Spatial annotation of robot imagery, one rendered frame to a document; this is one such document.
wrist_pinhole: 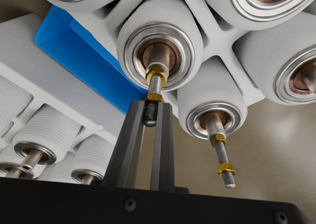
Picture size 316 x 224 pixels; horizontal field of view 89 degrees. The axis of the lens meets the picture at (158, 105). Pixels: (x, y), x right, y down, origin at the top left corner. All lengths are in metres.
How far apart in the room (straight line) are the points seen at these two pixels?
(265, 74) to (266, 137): 0.54
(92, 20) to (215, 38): 0.17
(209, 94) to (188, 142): 0.49
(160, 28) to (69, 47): 0.30
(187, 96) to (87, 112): 0.24
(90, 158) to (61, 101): 0.13
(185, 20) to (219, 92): 0.10
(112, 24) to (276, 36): 0.20
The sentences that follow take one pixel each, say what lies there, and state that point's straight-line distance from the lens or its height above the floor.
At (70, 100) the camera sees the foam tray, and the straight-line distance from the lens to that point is 0.39.
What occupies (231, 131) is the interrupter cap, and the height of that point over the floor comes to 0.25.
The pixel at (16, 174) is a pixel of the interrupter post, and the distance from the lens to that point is 0.50.
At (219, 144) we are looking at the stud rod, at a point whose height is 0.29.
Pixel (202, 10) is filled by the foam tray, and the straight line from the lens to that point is 0.24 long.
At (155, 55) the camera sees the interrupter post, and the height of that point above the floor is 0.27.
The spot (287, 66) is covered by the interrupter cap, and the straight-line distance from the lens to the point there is 0.21.
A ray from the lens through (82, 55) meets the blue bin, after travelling 0.44.
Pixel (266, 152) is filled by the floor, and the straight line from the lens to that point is 0.83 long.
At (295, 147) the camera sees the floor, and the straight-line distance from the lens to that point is 0.85.
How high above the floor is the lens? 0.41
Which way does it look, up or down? 50 degrees down
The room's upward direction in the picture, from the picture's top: 174 degrees counter-clockwise
